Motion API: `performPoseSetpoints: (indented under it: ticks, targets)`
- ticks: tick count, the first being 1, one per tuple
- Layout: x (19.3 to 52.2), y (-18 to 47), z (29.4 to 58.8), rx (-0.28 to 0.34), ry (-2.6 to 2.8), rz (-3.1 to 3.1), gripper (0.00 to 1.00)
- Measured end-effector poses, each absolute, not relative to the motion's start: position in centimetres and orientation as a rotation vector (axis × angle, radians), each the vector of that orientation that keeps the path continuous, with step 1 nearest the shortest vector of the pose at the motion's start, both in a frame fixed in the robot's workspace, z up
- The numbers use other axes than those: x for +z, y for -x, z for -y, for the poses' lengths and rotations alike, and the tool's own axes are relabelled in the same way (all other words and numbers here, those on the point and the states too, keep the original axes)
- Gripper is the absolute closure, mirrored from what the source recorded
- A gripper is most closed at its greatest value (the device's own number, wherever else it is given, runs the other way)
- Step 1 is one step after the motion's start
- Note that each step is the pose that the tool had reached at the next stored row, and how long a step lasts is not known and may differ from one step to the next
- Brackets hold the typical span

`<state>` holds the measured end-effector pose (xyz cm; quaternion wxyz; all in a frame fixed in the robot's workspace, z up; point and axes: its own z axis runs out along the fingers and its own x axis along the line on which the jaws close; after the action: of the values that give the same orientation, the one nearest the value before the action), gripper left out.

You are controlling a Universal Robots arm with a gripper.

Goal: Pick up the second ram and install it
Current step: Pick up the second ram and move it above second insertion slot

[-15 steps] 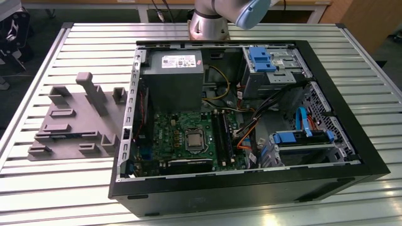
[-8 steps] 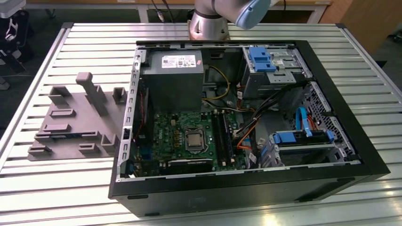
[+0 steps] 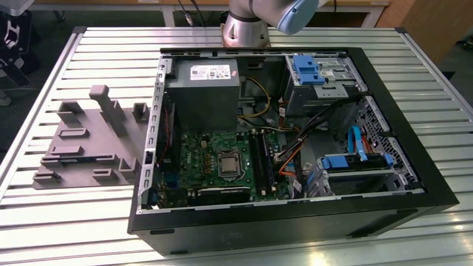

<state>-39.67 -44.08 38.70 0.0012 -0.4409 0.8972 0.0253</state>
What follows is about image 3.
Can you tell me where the black RAM slot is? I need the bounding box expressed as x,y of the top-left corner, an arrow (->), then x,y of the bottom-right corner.
249,129 -> 268,195

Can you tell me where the installed RAM stick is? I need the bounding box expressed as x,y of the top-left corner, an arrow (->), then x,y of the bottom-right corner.
260,132 -> 277,192

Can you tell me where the grey parts rack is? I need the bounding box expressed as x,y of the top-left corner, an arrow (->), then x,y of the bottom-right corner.
32,84 -> 148,191

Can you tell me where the grey power supply unit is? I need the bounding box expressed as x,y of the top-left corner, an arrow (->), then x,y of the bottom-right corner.
164,59 -> 241,134

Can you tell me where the green motherboard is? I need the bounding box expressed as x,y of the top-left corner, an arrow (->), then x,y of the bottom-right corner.
159,130 -> 296,207

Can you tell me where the CPU socket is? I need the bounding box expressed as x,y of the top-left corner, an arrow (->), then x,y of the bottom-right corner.
215,150 -> 248,183

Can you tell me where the silver CPU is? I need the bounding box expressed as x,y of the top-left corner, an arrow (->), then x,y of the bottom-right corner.
220,159 -> 240,172

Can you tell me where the black graphics card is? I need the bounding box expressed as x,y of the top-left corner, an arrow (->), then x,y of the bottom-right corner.
195,186 -> 252,206

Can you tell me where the blue plastic drive latch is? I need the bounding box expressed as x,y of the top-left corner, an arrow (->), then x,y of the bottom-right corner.
292,55 -> 327,85

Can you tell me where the silver drive cage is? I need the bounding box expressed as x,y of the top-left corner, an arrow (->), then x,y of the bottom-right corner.
284,54 -> 369,117

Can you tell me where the black open PC case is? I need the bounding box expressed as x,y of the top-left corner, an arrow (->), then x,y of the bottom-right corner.
127,47 -> 461,255

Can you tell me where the hard disk in blue carrier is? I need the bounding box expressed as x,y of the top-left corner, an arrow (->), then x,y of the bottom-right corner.
320,154 -> 395,174

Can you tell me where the white framed wooden desk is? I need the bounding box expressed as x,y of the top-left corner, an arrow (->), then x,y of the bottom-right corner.
35,0 -> 393,28

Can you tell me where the wooden cabinet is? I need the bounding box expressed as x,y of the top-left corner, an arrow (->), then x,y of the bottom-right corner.
376,0 -> 473,67

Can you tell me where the cable with silver plug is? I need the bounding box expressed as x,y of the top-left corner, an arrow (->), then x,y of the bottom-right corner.
177,0 -> 196,28

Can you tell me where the red wire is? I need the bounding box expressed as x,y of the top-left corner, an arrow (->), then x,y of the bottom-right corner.
158,106 -> 175,167

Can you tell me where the yellow wire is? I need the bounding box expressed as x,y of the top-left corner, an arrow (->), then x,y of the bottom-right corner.
239,77 -> 273,120

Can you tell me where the orange wire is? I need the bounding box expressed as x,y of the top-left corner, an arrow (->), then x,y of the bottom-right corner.
279,162 -> 296,177

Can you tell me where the black cable bundle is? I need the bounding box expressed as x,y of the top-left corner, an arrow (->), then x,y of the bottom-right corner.
275,95 -> 361,161

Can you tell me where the blue wire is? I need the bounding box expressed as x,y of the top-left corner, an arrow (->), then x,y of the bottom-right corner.
303,166 -> 325,199

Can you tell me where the light blue SATA cable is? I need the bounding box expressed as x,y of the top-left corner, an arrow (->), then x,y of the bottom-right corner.
348,126 -> 369,161

